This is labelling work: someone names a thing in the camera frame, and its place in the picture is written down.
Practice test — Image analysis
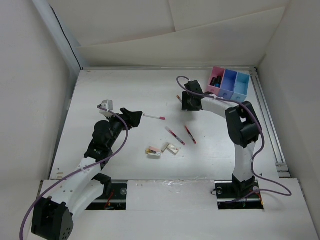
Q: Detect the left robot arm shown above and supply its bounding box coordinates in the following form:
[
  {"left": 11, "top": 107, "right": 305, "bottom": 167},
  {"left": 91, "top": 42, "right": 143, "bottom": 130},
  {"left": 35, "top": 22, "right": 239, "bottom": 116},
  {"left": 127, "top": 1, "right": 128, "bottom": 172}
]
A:
[{"left": 31, "top": 105, "right": 143, "bottom": 240}]

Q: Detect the yellow eraser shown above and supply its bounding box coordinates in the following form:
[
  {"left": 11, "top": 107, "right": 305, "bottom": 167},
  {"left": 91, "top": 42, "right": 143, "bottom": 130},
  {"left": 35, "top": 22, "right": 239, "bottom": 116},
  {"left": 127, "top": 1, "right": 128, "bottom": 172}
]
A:
[{"left": 145, "top": 148, "right": 153, "bottom": 154}]

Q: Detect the white pen pink cap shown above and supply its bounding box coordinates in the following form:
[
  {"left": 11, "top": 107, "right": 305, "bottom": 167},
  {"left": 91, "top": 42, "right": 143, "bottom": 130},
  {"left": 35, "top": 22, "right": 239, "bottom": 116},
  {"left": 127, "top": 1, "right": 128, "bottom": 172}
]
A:
[{"left": 143, "top": 113, "right": 166, "bottom": 121}]

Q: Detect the black marker blue cap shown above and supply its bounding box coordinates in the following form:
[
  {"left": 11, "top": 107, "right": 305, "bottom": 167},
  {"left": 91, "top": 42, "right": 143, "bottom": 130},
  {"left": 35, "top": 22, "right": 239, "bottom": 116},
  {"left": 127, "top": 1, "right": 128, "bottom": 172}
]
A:
[{"left": 215, "top": 75, "right": 222, "bottom": 88}]

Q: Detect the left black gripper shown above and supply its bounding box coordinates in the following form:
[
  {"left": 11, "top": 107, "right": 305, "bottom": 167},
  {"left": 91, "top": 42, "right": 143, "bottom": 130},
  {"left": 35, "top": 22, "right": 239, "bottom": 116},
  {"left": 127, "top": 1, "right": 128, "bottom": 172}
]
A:
[{"left": 105, "top": 108, "right": 142, "bottom": 149}]

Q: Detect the white eraser pink sleeve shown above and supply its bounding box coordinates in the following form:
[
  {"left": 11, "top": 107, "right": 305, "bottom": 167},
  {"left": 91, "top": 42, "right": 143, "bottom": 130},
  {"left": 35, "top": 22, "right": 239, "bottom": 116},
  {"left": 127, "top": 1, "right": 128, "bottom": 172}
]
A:
[{"left": 147, "top": 149, "right": 162, "bottom": 159}]

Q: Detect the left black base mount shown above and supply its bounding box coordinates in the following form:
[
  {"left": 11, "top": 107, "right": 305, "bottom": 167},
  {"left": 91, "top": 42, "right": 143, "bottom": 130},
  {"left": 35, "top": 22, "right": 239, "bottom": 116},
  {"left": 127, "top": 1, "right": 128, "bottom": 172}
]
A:
[{"left": 86, "top": 173, "right": 128, "bottom": 211}]

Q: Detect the light blue container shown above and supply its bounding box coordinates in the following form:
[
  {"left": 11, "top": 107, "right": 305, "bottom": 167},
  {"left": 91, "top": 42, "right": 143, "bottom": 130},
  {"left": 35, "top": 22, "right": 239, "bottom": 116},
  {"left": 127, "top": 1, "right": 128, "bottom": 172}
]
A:
[{"left": 231, "top": 72, "right": 251, "bottom": 103}]

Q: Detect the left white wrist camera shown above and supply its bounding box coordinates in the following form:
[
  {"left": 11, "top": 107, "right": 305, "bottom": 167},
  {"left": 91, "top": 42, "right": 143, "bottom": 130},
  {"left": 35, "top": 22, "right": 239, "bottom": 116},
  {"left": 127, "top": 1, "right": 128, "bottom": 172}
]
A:
[{"left": 97, "top": 100, "right": 113, "bottom": 119}]

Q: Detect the dark red pen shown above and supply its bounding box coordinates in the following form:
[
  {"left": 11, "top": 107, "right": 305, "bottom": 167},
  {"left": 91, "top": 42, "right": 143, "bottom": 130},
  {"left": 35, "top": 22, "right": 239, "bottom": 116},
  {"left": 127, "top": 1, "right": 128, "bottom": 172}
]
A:
[{"left": 184, "top": 125, "right": 197, "bottom": 144}]

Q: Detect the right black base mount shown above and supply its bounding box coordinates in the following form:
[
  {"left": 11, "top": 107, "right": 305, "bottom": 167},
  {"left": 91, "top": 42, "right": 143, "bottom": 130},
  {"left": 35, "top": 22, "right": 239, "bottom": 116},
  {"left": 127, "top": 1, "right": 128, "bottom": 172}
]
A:
[{"left": 211, "top": 175, "right": 264, "bottom": 210}]

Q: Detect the red pen clear cap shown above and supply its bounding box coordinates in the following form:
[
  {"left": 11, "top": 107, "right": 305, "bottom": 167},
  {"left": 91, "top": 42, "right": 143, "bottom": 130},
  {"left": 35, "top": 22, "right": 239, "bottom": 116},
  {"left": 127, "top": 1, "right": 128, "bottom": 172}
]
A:
[{"left": 165, "top": 126, "right": 186, "bottom": 146}]

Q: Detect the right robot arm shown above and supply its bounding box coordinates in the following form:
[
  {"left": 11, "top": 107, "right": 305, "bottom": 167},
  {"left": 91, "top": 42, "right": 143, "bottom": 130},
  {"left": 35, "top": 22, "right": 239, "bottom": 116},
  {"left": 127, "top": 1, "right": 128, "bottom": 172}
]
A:
[{"left": 181, "top": 80, "right": 263, "bottom": 200}]

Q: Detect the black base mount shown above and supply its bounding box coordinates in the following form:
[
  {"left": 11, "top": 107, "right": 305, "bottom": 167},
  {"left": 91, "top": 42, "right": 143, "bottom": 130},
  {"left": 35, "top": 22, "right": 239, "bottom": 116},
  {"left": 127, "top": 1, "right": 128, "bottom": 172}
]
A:
[
  {"left": 211, "top": 175, "right": 264, "bottom": 210},
  {"left": 86, "top": 173, "right": 128, "bottom": 211}
]

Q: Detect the grey eraser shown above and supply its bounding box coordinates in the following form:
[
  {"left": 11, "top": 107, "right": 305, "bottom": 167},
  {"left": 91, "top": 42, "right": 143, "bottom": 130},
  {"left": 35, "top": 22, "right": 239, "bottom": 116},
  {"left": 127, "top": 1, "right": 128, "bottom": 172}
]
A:
[{"left": 161, "top": 142, "right": 170, "bottom": 152}]

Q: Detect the aluminium frame rail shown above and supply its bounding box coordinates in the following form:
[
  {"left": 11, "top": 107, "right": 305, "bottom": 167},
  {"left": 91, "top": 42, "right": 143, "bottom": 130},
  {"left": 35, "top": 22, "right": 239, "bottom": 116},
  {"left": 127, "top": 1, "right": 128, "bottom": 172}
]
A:
[{"left": 249, "top": 67, "right": 291, "bottom": 179}]

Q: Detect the purple container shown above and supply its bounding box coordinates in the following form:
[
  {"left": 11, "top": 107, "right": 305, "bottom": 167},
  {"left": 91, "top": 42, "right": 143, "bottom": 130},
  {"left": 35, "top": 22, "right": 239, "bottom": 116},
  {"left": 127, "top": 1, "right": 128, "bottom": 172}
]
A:
[{"left": 218, "top": 69, "right": 238, "bottom": 100}]

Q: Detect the pink container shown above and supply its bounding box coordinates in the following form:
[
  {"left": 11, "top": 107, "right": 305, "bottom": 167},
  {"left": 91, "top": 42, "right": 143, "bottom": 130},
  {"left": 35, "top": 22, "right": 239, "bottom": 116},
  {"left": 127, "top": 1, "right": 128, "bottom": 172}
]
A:
[{"left": 205, "top": 66, "right": 226, "bottom": 96}]

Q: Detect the white boxed eraser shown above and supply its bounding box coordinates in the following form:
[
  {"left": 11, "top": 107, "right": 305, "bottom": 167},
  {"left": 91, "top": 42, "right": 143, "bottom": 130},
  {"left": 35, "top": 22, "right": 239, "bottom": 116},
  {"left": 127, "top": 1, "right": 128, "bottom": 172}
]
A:
[{"left": 167, "top": 143, "right": 180, "bottom": 155}]

